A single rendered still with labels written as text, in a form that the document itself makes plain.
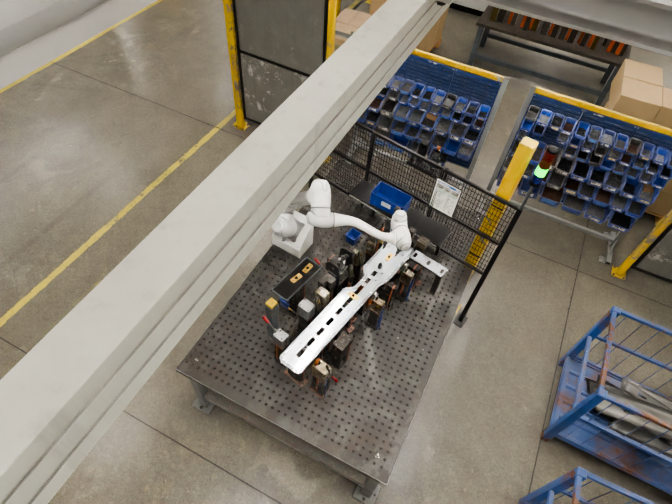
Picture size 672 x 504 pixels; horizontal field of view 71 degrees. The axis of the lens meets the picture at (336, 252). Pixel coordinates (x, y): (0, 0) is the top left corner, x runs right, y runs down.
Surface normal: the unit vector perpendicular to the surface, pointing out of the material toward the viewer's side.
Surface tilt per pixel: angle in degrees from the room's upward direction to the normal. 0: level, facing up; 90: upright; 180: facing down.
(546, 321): 0
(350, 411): 0
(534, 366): 0
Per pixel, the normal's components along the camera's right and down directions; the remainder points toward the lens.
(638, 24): -0.45, 0.68
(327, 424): 0.07, -0.62
